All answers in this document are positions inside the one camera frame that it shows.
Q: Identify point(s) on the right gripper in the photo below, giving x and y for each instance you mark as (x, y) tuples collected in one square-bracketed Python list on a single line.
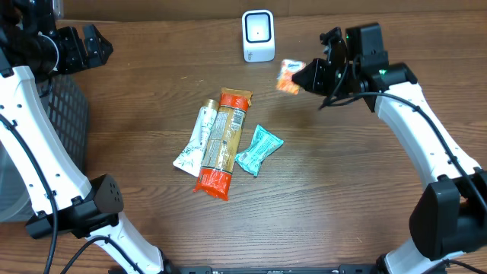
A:
[(317, 84)]

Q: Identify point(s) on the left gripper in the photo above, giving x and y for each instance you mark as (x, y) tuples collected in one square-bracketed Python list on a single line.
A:
[(70, 41)]

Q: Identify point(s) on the small orange snack packet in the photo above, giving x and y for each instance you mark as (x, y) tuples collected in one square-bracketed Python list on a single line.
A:
[(284, 80)]

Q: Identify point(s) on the teal wet wipes packet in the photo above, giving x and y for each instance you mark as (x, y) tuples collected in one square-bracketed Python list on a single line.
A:
[(262, 145)]

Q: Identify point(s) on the orange pasta packet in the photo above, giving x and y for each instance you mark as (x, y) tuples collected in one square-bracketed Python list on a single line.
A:
[(218, 163)]

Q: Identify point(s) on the white bamboo print tube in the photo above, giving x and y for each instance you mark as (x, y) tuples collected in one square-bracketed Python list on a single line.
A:
[(190, 159)]

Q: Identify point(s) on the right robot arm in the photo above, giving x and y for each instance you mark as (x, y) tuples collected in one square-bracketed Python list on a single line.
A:
[(449, 219)]

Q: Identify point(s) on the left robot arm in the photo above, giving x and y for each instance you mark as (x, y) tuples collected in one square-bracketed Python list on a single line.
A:
[(64, 200)]

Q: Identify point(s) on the white barcode scanner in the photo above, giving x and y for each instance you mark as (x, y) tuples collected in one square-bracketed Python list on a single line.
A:
[(258, 35)]

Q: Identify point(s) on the grey plastic shopping basket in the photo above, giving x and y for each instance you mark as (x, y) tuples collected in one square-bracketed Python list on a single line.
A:
[(67, 109)]

